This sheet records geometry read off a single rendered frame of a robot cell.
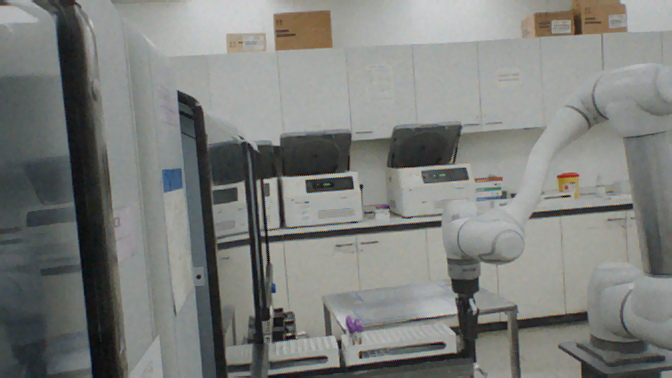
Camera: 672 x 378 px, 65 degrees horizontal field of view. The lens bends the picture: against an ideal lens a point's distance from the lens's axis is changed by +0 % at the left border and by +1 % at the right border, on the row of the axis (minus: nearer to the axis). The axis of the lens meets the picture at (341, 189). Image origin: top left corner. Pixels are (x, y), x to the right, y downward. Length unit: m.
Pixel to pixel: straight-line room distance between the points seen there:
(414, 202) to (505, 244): 2.58
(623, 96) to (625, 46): 3.39
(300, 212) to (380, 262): 0.68
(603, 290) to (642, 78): 0.63
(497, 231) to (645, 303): 0.52
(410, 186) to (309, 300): 1.08
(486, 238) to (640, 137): 0.50
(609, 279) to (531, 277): 2.46
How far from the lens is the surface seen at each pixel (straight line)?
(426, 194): 3.83
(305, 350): 1.42
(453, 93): 4.22
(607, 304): 1.75
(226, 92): 4.01
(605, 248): 4.45
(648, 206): 1.57
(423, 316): 1.79
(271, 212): 3.68
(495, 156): 4.67
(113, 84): 0.28
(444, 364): 1.47
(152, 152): 0.34
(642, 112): 1.51
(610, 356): 1.79
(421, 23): 4.61
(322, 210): 3.71
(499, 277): 4.08
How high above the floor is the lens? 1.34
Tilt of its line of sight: 3 degrees down
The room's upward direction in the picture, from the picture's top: 4 degrees counter-clockwise
